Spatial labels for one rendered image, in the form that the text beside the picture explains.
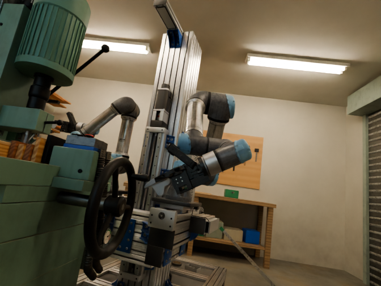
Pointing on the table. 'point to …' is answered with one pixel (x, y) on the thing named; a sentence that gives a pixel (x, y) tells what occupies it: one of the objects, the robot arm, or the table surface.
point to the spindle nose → (39, 91)
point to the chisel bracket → (25, 120)
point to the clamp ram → (51, 147)
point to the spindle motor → (54, 40)
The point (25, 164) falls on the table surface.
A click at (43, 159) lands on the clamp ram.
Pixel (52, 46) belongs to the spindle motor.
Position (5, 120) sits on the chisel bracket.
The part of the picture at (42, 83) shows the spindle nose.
